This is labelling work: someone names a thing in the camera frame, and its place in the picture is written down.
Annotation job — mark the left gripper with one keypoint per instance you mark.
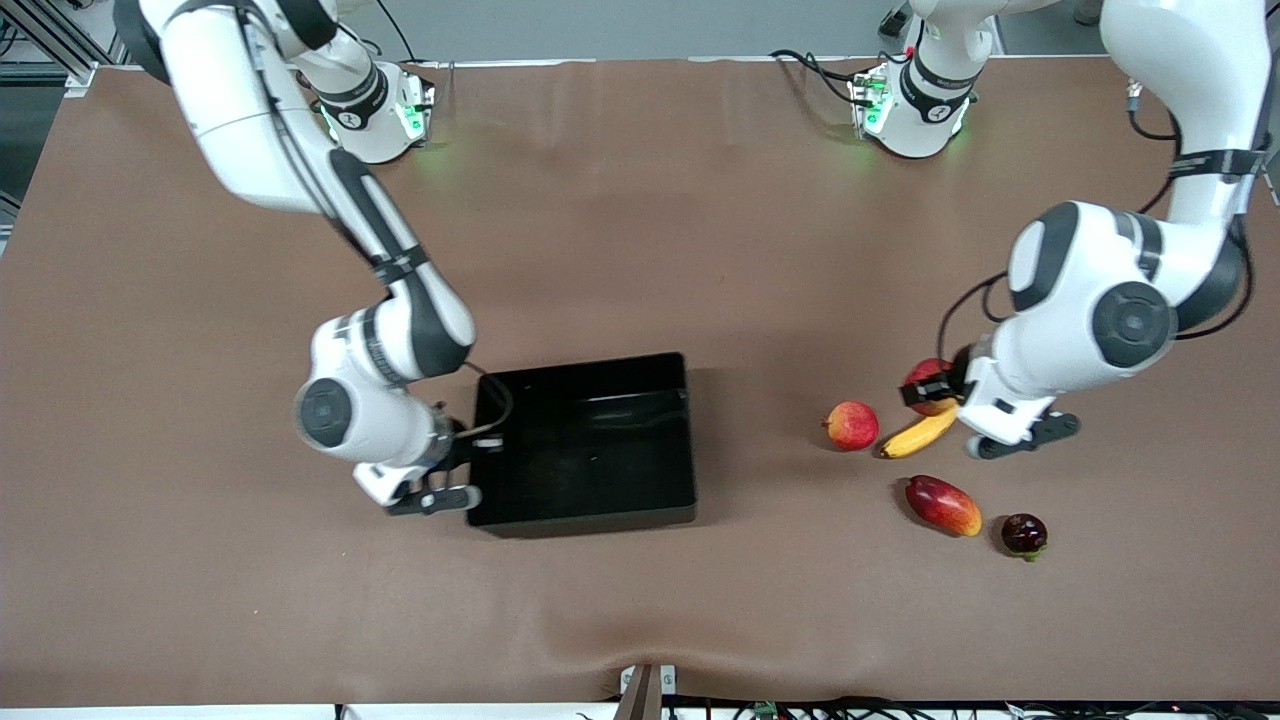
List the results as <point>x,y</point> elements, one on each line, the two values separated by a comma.
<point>958,375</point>

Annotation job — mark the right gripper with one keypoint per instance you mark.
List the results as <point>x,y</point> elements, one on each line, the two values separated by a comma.
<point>462,447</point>

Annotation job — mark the red yellow apple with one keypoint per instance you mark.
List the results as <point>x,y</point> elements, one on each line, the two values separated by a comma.
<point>930,369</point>

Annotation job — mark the yellow banana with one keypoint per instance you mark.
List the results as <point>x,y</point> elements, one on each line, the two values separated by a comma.
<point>915,435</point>

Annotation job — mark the black plastic box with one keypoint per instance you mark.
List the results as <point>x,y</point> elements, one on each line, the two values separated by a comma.
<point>590,470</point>

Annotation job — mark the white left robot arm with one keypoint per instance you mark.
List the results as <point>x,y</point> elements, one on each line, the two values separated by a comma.
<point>1070,290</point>

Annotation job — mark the red apple near tray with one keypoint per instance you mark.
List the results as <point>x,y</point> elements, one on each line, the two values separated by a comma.
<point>852,426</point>

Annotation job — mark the red yellow mango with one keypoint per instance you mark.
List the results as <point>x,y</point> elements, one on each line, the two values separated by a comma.
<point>943,505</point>

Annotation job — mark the dark purple mangosteen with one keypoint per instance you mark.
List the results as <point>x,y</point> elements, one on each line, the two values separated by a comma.
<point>1024,534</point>

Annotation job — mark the brown table cover sheet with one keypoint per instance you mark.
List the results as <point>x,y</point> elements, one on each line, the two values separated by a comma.
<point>640,200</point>

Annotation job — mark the black floor connector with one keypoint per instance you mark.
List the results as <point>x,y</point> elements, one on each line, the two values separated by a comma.
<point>895,20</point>

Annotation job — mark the metal table edge bracket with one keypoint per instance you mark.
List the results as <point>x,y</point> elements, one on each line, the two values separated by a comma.
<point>647,690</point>

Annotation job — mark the aluminium frame profile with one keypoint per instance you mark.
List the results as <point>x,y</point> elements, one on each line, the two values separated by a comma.
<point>70,55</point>

